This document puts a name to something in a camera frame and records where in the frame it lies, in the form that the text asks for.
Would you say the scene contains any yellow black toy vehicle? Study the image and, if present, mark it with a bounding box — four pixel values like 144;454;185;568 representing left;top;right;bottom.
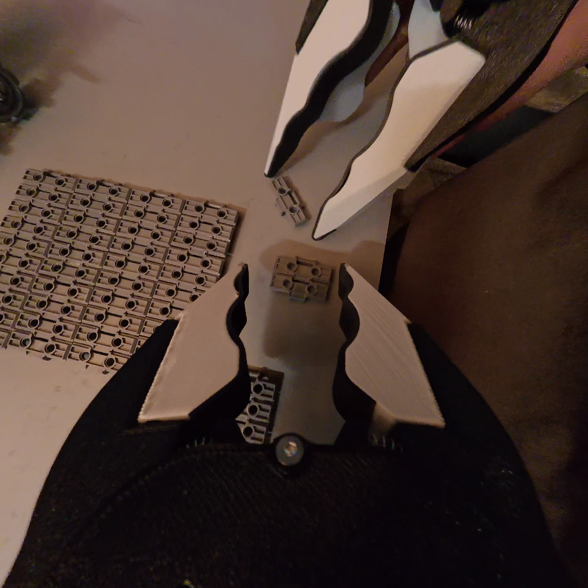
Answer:
0;64;25;124

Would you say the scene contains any grey tread link segment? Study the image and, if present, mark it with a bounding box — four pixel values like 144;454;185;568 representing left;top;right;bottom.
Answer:
269;255;334;302

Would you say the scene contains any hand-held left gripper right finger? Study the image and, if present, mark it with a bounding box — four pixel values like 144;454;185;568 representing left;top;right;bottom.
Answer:
337;263;446;435

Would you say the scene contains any grey tread link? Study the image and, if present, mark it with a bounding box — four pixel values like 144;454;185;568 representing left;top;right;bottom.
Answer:
270;176;312;227

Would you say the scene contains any short grey tread link chain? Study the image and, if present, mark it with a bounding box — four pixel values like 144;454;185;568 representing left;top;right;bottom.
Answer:
234;367;285;445

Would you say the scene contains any large grey tread link mat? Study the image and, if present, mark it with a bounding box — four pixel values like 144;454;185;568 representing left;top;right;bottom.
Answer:
0;168;242;370

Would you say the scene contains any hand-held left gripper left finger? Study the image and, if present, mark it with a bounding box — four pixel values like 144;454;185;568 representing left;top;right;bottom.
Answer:
138;263;252;423

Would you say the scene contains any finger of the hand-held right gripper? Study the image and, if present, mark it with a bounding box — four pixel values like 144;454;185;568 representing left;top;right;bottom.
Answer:
263;0;400;179
311;0;487;241

